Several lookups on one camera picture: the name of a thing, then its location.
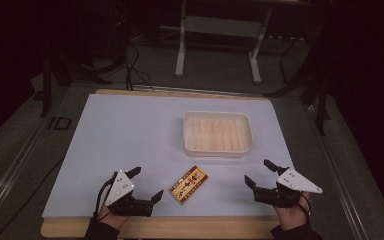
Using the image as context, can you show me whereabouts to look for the yellow and red box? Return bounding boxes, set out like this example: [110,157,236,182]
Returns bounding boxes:
[168,165,210,206]

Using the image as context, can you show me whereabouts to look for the metal floor rail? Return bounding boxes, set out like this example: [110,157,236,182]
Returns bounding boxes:
[304,104,373,240]
[0,121,49,229]

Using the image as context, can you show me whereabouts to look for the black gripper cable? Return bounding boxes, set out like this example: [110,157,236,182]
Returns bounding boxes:
[295,192,312,216]
[92,171,118,222]

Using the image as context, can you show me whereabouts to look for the wooden table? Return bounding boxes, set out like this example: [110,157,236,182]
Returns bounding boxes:
[40,88,282,240]

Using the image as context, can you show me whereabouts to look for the light blue mat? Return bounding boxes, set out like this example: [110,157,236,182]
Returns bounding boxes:
[42,93,295,220]

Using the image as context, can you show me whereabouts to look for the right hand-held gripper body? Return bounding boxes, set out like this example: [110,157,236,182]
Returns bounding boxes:
[253,167,324,209]

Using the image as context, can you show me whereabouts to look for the person's right hand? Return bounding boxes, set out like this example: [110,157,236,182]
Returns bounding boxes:
[274,192,312,232]

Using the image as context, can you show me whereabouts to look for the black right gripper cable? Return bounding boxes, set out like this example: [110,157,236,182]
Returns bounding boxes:
[295,192,312,216]

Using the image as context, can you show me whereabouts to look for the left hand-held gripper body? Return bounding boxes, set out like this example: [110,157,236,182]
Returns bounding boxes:
[104,169,155,218]

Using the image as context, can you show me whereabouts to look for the black floor cables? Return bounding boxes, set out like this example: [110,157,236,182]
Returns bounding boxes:
[123,42,155,92]

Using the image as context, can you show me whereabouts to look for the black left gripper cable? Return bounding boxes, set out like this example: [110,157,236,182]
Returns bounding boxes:
[92,171,118,222]

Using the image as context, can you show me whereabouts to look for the black stand legs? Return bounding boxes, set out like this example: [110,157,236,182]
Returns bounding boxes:
[39,46,114,118]
[264,31,333,136]

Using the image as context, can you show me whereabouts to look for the black floor bracket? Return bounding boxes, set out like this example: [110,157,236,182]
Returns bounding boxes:
[47,116,73,131]

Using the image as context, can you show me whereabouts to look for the white metal stand frame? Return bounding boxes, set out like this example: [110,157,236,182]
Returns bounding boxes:
[174,0,275,85]

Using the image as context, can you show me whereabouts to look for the person's left hand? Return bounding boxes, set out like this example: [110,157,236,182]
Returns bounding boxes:
[96,204,130,231]

